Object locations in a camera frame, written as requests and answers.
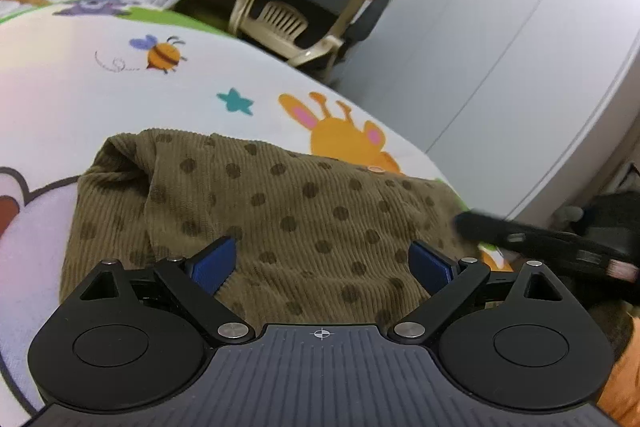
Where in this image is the orange cloth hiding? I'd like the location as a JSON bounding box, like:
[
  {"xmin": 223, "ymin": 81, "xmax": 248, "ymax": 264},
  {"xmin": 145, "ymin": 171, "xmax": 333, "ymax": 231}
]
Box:
[{"xmin": 599, "ymin": 314, "xmax": 640, "ymax": 424}]

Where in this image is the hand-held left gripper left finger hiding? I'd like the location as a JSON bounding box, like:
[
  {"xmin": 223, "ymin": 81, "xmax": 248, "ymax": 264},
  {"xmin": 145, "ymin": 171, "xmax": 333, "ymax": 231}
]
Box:
[{"xmin": 77, "ymin": 236, "xmax": 256, "ymax": 348}]

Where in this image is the white wardrobe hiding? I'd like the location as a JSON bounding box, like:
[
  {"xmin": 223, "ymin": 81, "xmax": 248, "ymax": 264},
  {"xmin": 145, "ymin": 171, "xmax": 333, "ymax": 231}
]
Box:
[{"xmin": 336, "ymin": 0, "xmax": 640, "ymax": 224}]

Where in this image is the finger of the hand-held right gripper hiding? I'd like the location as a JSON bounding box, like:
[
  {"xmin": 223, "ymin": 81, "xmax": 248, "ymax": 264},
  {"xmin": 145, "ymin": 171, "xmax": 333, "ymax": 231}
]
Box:
[{"xmin": 452, "ymin": 210, "xmax": 587, "ymax": 267}]

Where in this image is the cartoon animal printed bed sheet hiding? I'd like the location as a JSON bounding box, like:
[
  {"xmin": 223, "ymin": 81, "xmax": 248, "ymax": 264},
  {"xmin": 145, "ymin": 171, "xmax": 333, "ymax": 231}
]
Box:
[{"xmin": 0, "ymin": 0, "xmax": 507, "ymax": 414}]

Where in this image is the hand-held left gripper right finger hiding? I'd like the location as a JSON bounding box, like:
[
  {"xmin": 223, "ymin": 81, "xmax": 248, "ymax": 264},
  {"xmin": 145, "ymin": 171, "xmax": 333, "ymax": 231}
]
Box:
[{"xmin": 388, "ymin": 240, "xmax": 569, "ymax": 346}]

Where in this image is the brown polka dot corduroy garment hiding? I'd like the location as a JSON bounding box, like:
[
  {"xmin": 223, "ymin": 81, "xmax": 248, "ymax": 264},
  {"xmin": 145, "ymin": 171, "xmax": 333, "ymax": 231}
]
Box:
[{"xmin": 59, "ymin": 130, "xmax": 482, "ymax": 334}]

